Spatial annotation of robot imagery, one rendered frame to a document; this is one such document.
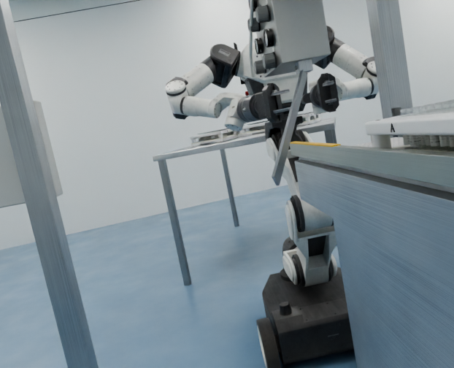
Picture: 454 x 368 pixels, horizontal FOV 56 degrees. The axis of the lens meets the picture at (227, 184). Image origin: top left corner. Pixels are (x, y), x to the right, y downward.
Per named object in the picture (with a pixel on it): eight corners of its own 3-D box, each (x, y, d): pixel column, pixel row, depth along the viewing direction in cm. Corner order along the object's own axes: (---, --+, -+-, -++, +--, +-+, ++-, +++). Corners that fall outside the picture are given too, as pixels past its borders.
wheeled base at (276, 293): (253, 304, 220) (241, 243, 216) (350, 284, 223) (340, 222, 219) (276, 374, 157) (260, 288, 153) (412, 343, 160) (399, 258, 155)
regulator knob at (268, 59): (263, 71, 94) (260, 51, 94) (274, 69, 94) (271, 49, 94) (266, 69, 91) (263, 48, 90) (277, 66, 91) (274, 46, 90)
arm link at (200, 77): (153, 85, 162) (193, 57, 172) (163, 113, 171) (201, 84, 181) (174, 93, 155) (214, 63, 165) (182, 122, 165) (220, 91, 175)
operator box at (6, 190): (2, 206, 119) (-22, 112, 116) (63, 193, 120) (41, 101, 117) (-8, 209, 113) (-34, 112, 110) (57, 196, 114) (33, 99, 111)
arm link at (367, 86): (343, 109, 164) (385, 100, 169) (352, 87, 156) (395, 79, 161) (329, 91, 170) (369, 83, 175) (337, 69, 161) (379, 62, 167)
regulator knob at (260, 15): (257, 25, 92) (253, 4, 91) (268, 23, 92) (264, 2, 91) (259, 21, 88) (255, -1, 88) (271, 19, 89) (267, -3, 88)
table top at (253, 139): (217, 142, 407) (217, 139, 407) (336, 120, 377) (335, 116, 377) (153, 161, 264) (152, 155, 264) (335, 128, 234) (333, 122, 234)
